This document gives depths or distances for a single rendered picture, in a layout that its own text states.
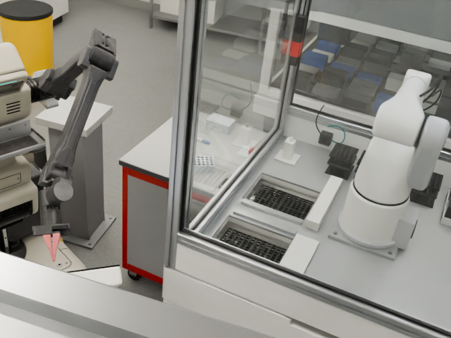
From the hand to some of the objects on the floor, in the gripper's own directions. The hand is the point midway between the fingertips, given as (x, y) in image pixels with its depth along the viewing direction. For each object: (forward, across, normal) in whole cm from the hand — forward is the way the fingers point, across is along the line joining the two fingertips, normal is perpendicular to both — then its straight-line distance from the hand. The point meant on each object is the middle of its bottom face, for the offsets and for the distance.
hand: (53, 258), depth 159 cm
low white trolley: (-5, -71, -141) cm, 158 cm away
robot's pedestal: (-36, -12, -168) cm, 172 cm away
